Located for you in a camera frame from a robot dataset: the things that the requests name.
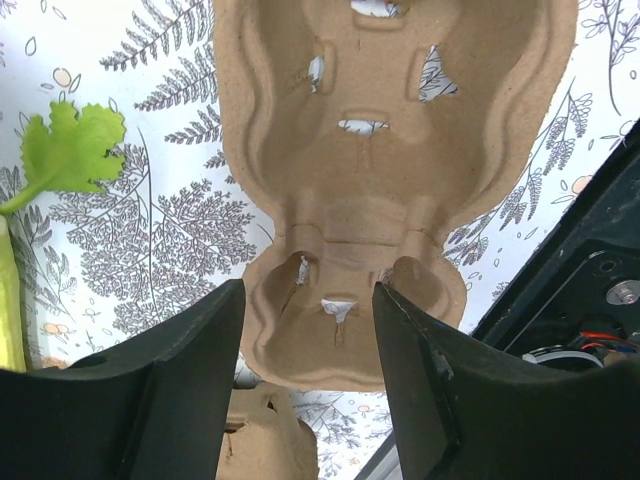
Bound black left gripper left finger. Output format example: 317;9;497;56
1;279;245;479

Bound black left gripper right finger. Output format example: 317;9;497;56
372;284;639;479

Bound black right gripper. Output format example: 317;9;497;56
359;119;640;480

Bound brown cardboard cup carrier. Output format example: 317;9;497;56
213;1;578;391

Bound green celery stalks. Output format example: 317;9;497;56
1;101;126;373

